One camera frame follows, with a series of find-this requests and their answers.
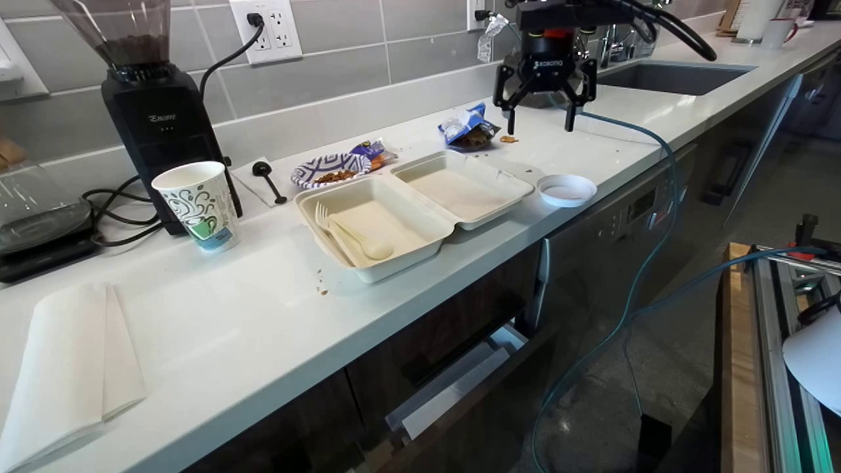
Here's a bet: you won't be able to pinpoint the black countertop appliance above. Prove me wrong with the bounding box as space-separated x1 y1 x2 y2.
0 134 102 283

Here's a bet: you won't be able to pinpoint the black grinder power cord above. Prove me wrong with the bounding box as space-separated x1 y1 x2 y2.
196 11 269 103

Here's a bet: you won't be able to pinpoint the black coffee grinder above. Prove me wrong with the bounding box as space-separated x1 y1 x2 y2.
51 0 244 237

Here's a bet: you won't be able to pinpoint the white round lamp shade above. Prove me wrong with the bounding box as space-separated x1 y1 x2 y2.
781 304 841 418

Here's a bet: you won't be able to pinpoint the orange purple snack wrapper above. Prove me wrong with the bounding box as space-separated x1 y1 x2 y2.
348 138 399 172

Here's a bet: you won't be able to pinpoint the beige takeaway clamshell pack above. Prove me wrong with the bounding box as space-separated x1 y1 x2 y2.
295 150 535 286

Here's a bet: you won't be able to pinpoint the dark cabinet drawer front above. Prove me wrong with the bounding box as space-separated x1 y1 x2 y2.
187 244 549 473

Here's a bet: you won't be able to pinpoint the dark kitchen sink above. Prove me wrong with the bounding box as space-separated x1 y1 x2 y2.
599 58 756 97

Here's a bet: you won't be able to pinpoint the silver drawer handle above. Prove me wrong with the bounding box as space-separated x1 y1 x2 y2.
383 319 534 443

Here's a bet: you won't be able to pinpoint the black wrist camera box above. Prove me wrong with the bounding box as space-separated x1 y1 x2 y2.
514 0 613 36

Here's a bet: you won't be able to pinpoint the dark dishwasher front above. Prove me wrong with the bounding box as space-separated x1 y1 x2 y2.
541 142 705 352

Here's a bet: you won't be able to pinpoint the folded white paper towel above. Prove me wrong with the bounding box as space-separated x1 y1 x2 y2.
0 280 149 473

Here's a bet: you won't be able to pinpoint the printed white paper cup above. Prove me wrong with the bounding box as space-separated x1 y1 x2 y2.
149 156 242 254

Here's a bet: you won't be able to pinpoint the loose black cable loops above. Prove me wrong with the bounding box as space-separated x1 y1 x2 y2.
78 172 167 248

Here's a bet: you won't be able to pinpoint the blue cable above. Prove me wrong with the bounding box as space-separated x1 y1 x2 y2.
514 106 841 473

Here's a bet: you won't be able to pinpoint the wooden metal cart frame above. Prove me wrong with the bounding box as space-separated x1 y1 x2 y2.
718 238 841 473

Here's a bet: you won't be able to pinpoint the blue chip bag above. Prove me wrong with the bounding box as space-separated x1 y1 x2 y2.
436 103 501 154

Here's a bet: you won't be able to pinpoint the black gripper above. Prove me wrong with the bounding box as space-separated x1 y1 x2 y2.
492 29 601 137

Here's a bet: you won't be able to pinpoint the purple white snack wrapper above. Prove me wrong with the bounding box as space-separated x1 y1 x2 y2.
288 150 374 195

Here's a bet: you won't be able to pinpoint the small black scoop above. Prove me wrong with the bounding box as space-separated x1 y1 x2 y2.
249 156 288 208

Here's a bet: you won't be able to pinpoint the white wall outlet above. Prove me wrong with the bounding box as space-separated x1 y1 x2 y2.
229 0 305 67

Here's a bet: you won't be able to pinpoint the beige folded napkin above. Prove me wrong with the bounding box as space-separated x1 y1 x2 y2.
312 198 429 269

